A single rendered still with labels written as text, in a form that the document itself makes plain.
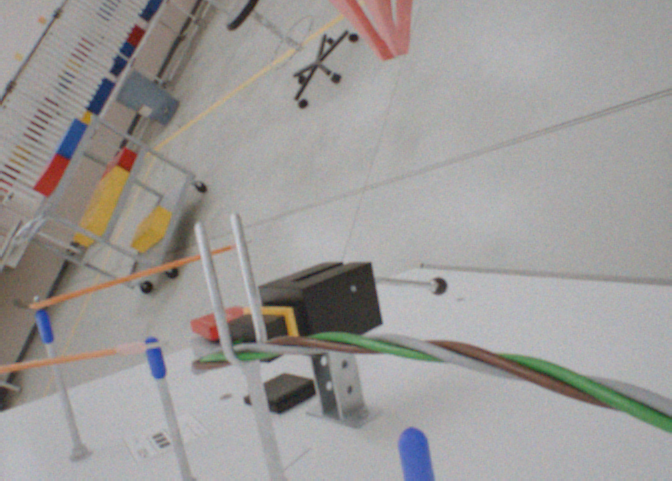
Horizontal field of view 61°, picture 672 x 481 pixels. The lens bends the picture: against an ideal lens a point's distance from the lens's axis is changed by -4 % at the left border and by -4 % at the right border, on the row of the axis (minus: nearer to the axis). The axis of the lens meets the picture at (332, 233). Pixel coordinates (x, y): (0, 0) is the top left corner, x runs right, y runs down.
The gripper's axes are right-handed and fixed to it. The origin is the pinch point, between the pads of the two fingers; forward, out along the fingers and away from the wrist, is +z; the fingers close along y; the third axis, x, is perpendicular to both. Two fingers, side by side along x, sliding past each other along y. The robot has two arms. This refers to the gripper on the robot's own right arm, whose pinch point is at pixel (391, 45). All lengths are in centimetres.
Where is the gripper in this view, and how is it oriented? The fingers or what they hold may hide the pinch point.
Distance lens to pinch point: 42.6
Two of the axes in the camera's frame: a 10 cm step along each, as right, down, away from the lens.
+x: 6.8, -3.5, 6.4
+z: 3.0, 9.3, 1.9
